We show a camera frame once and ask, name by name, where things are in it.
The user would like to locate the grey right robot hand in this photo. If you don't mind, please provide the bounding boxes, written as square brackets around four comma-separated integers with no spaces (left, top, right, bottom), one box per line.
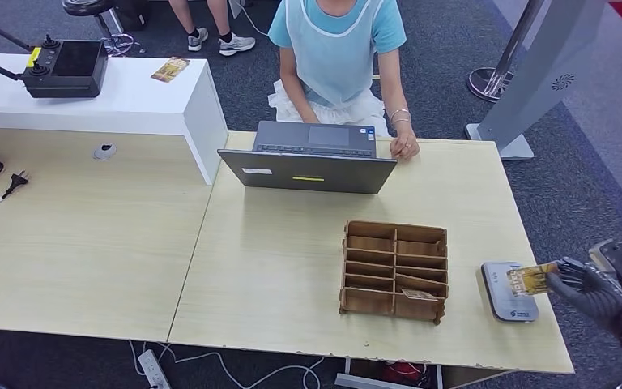
[547,257,622,334]

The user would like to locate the person's left hand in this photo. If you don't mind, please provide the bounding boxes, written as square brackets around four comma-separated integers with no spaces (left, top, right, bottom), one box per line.
[390,134,421,162]

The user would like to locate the yellow hotel ID card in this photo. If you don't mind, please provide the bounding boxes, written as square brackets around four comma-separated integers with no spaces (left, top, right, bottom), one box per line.
[506,262,559,298]

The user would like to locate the brown room key card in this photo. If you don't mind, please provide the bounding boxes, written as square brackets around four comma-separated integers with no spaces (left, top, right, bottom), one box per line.
[401,289,439,302]

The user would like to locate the white card reader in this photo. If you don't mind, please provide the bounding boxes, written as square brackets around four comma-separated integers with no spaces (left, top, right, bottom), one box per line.
[480,261,539,323]

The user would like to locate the seated person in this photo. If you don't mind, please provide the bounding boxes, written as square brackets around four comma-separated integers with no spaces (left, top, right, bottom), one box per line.
[266,0,421,162]

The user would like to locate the wooden card organiser box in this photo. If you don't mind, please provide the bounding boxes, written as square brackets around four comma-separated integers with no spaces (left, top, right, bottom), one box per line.
[339,220,450,326]

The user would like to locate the standing person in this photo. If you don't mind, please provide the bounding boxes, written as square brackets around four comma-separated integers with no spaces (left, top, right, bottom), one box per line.
[168,0,257,58]

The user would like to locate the grey laptop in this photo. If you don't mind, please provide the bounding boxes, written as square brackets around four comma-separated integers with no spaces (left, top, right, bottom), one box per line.
[216,120,398,195]

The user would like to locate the grey kiosk stand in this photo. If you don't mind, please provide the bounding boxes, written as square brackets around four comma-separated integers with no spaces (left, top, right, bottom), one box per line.
[465,0,610,161]

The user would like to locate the red object under desk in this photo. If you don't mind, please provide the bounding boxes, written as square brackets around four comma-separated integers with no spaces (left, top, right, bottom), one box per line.
[381,362,426,389]

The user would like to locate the white raised counter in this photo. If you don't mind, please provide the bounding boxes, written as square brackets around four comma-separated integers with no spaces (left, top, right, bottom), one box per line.
[0,52,230,186]

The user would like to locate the white power strip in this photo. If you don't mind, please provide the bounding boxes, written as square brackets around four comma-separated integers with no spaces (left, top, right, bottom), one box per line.
[137,349,172,389]

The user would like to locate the black stool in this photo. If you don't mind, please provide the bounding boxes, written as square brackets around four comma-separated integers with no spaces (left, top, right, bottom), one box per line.
[62,0,146,58]

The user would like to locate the black joystick controller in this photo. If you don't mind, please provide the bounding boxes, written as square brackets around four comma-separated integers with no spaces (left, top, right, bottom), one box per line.
[21,34,109,100]

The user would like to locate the chrome stanchion post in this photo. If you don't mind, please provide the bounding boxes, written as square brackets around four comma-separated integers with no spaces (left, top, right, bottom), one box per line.
[466,0,546,103]

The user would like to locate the thin white cable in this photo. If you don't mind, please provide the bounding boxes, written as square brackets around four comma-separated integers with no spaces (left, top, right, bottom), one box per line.
[228,0,271,39]

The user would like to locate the white power strip cable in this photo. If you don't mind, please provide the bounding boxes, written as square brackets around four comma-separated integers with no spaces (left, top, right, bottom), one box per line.
[128,340,326,389]

